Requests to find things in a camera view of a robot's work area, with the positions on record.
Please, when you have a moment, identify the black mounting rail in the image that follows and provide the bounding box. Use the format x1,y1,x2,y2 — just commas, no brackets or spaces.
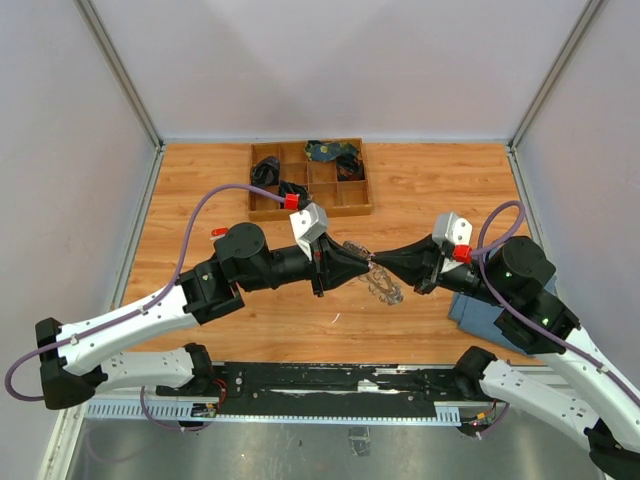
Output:
154,360,506,416

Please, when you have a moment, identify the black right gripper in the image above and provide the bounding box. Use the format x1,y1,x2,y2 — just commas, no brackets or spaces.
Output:
370,231,510,305

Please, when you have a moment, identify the black rolled tie left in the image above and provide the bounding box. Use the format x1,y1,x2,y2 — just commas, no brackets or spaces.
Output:
250,156,281,190

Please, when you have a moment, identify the white slotted cable duct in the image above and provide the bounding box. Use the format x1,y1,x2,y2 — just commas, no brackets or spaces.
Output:
84,399,462,427

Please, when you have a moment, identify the black rolled tie middle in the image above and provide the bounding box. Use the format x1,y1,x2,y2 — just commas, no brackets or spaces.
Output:
278,180,309,200

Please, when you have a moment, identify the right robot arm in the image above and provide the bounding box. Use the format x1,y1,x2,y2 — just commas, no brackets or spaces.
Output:
372,236,639,479

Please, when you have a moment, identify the blue folded cloth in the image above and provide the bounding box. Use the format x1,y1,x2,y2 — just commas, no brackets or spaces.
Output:
448,293,528,356

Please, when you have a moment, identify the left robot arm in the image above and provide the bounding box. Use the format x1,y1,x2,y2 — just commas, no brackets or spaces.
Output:
36,222,369,410

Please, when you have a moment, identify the aluminium frame post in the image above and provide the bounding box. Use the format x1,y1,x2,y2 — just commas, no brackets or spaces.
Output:
73,0,164,151
506,0,608,152

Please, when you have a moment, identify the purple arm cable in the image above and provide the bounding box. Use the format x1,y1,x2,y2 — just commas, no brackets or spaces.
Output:
4,183,301,432
452,200,640,406

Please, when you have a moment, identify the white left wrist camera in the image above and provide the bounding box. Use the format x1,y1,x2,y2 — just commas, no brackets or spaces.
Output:
289,202,329,260

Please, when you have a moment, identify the right aluminium frame post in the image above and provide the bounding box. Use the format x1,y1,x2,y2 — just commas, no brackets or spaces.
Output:
506,0,608,152

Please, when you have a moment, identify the wooden compartment tray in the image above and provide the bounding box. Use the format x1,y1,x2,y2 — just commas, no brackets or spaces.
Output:
249,138,372,217

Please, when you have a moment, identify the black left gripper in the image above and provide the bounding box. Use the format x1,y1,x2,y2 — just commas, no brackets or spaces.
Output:
241,233,372,299

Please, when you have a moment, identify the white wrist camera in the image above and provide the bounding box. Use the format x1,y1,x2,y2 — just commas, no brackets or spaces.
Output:
432,212,473,247
289,202,329,260

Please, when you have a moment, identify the blue yellow patterned cloth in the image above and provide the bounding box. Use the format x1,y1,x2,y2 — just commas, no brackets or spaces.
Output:
304,140,360,163

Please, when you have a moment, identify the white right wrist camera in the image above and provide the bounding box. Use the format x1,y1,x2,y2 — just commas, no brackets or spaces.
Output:
432,212,473,247

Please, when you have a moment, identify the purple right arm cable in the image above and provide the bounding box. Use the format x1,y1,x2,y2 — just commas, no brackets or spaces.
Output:
452,200,640,406

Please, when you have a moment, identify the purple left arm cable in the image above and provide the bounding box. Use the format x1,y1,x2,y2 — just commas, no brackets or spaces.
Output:
4,183,301,432

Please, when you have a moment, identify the black rolled tie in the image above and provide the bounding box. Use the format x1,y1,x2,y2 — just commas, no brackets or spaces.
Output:
278,180,309,200
250,156,281,190

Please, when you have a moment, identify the left aluminium frame post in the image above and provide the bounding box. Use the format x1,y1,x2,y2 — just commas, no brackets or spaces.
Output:
73,0,164,151

